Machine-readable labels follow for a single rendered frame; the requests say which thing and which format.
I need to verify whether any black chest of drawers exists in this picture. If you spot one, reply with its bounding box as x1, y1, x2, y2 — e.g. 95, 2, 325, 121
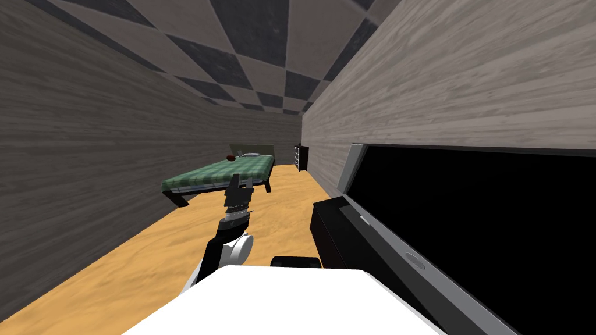
293, 144, 310, 173

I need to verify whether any green plaid bed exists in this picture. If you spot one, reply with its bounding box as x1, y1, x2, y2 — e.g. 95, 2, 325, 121
161, 144, 275, 208

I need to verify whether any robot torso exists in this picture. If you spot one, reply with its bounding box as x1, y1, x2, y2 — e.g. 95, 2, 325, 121
122, 255, 447, 335

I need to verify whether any black television stand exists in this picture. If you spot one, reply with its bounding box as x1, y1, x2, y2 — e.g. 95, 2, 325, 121
309, 195, 448, 335

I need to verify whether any large black television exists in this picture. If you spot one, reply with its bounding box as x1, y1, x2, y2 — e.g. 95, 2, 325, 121
336, 144, 596, 335

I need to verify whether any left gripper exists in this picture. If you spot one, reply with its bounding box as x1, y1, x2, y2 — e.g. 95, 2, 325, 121
223, 174, 254, 209

